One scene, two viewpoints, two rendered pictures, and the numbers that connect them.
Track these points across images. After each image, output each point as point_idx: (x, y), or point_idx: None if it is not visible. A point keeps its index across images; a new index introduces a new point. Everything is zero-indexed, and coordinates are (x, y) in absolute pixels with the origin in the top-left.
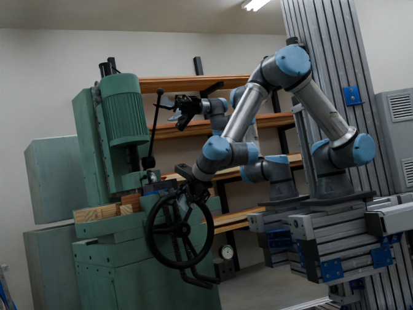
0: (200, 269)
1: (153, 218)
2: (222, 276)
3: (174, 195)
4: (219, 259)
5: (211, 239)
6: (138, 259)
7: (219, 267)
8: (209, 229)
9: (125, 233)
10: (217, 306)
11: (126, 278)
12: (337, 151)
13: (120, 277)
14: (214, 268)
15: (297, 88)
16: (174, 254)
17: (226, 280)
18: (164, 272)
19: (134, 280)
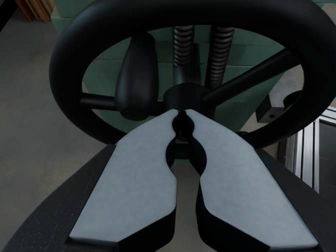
0: (238, 95)
1: (66, 83)
2: (263, 119)
3: (193, 11)
4: (287, 85)
5: (261, 146)
6: (121, 57)
7: (269, 111)
8: (278, 132)
9: (84, 0)
10: (236, 127)
11: (99, 76)
12: None
13: (86, 72)
14: (263, 99)
15: None
16: (200, 67)
17: (267, 123)
18: (170, 84)
19: (113, 81)
